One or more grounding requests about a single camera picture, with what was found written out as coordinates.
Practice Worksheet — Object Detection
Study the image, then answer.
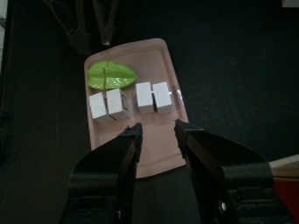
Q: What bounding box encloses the pink plastic cutting board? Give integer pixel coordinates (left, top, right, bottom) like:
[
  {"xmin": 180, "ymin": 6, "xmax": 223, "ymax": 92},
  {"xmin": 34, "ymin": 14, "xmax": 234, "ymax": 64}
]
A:
[{"xmin": 83, "ymin": 38, "xmax": 191, "ymax": 179}]

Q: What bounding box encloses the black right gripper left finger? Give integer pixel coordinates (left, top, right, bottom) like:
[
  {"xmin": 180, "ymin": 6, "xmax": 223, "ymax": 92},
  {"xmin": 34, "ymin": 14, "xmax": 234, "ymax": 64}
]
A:
[{"xmin": 58, "ymin": 122, "xmax": 144, "ymax": 224}]

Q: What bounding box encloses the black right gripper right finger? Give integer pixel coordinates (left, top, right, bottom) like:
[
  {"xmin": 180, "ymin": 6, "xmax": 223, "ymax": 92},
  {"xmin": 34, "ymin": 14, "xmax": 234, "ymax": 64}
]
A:
[{"xmin": 172, "ymin": 118, "xmax": 295, "ymax": 224}]

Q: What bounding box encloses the red wooden drawer cabinet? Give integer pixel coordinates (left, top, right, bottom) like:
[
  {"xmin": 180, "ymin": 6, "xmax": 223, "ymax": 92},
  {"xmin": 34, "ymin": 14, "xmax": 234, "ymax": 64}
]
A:
[{"xmin": 267, "ymin": 154, "xmax": 299, "ymax": 224}]

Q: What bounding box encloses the white box corner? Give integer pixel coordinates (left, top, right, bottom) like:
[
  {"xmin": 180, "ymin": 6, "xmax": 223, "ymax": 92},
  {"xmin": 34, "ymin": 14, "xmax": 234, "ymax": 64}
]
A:
[{"xmin": 280, "ymin": 0, "xmax": 299, "ymax": 9}]

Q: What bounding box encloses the white rectangular toy block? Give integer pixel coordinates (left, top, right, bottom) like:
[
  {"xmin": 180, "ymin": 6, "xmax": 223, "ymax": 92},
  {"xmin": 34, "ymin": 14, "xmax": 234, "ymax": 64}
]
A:
[
  {"xmin": 106, "ymin": 87, "xmax": 134, "ymax": 121},
  {"xmin": 88, "ymin": 92, "xmax": 115, "ymax": 123},
  {"xmin": 135, "ymin": 81, "xmax": 155, "ymax": 115},
  {"xmin": 151, "ymin": 80, "xmax": 174, "ymax": 115}
]

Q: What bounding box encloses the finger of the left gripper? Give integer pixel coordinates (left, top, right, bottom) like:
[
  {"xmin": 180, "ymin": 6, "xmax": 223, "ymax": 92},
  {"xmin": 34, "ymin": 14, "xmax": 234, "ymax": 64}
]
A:
[
  {"xmin": 91, "ymin": 0, "xmax": 120, "ymax": 47},
  {"xmin": 67, "ymin": 0, "xmax": 94, "ymax": 56}
]

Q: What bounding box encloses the green toy lettuce leaf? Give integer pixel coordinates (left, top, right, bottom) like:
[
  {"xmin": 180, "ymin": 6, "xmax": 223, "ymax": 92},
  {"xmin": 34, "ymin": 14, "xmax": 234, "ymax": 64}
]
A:
[{"xmin": 87, "ymin": 60, "xmax": 139, "ymax": 91}]

